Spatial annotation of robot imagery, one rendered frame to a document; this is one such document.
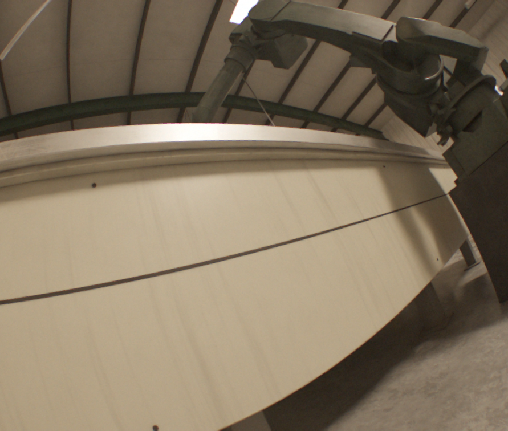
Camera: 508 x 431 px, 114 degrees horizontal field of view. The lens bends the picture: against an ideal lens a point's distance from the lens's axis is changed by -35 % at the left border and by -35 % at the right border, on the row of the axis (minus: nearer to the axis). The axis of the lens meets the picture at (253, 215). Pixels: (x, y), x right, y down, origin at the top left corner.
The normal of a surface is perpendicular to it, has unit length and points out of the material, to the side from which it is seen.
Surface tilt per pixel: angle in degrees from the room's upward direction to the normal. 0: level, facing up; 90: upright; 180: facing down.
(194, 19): 169
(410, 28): 90
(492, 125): 90
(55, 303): 90
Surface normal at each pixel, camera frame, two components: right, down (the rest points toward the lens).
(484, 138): -0.88, 0.19
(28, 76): 0.43, 0.84
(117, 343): 0.39, -0.50
